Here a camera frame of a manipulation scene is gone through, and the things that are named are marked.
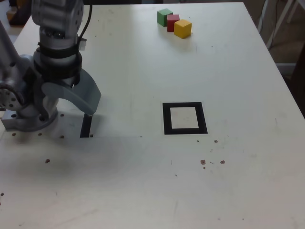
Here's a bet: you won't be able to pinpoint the dark brown furniture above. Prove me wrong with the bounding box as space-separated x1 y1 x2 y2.
285 39 305 113

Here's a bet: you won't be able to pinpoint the red cube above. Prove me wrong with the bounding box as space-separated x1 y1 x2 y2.
166 14 180 32

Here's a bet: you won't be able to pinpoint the green cube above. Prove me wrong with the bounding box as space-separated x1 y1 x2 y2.
157 9 173 27

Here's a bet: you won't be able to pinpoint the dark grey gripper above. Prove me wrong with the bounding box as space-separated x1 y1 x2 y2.
41 68 102 116

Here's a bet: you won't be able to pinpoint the yellow cube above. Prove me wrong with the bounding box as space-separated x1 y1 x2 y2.
173 19 193 39

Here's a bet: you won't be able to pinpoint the white metal frame legs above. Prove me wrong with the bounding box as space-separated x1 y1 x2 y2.
257 0 305 50

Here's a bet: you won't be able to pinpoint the white rail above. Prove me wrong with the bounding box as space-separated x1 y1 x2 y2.
275 62 298 77

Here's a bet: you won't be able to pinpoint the black tape square outline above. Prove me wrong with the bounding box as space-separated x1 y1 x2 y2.
162 102 208 135

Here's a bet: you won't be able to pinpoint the black tape strip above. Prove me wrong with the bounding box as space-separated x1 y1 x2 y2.
80 114 93 138

